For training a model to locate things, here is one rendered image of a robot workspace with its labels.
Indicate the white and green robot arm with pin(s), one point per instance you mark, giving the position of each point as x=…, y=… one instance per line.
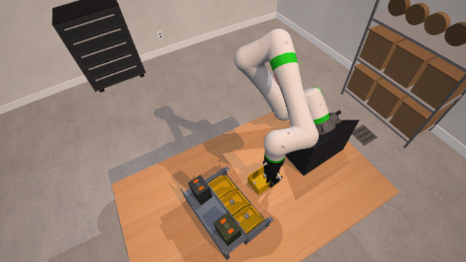
x=288, y=101

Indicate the yellow open-front bin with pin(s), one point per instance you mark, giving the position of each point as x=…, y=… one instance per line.
x=222, y=184
x=240, y=202
x=248, y=224
x=258, y=177

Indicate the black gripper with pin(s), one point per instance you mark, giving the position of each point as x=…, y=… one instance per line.
x=272, y=177

